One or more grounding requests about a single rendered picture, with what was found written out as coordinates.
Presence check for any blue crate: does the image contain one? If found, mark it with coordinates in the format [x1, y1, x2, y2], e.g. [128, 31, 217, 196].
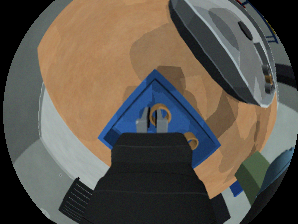
[98, 69, 221, 169]

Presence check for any bronze bushing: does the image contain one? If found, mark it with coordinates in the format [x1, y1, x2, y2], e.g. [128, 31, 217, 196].
[150, 103, 171, 126]
[184, 132, 199, 150]
[265, 74, 272, 85]

